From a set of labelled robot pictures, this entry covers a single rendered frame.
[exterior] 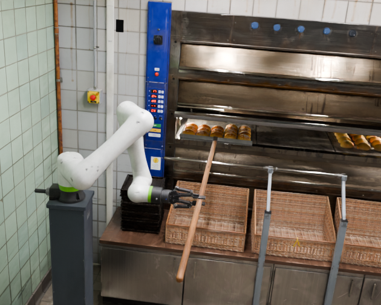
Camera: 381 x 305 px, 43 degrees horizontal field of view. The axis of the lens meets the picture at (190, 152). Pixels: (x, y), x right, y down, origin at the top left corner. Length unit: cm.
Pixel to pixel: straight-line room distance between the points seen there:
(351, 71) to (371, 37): 25
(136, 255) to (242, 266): 74
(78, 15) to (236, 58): 115
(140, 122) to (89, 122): 136
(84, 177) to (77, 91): 142
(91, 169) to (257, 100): 153
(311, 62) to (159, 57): 105
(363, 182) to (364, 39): 103
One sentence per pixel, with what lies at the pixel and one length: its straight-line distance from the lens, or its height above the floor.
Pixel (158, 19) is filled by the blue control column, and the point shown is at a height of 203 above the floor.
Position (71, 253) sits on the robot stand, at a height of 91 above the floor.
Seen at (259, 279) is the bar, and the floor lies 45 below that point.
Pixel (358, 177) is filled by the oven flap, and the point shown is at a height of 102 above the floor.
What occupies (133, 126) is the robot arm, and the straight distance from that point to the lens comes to 244.
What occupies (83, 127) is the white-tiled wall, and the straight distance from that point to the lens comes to 379.
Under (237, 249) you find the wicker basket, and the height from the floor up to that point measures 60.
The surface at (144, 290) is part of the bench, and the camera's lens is 365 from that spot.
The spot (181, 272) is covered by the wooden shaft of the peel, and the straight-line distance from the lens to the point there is 207.
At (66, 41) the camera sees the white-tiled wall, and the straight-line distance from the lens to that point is 368.
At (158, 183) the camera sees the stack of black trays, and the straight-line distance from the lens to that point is 358.
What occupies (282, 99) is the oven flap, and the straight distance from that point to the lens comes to 354.
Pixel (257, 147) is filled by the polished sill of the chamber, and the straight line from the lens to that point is 363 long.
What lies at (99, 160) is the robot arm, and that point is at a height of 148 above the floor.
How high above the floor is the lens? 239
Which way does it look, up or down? 21 degrees down
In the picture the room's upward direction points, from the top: 4 degrees clockwise
